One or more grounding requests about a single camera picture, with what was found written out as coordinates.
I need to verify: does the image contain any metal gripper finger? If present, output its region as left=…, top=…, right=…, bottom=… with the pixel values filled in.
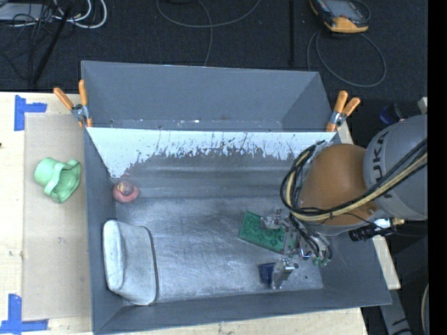
left=259, top=208, right=291, bottom=231
left=271, top=258, right=300, bottom=290

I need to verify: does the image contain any dark blue small block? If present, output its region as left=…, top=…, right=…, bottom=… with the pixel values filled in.
left=257, top=262, right=277, bottom=286

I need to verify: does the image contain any dark green flat block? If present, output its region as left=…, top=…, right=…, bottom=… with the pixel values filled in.
left=237, top=210, right=291, bottom=254

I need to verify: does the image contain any grey metal bin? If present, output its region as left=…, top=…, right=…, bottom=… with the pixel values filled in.
left=80, top=60, right=393, bottom=334

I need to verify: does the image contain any white grey fabric pouch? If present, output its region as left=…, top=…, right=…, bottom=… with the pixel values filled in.
left=102, top=219, right=160, bottom=306

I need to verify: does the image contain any red toy fruit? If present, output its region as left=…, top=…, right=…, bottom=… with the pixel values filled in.
left=112, top=181, right=140, bottom=205

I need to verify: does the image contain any light green plastic cup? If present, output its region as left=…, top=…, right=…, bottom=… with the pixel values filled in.
left=34, top=157, right=82, bottom=204

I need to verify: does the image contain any black cylinder on white bracket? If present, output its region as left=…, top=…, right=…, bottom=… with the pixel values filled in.
left=348, top=216, right=406, bottom=242

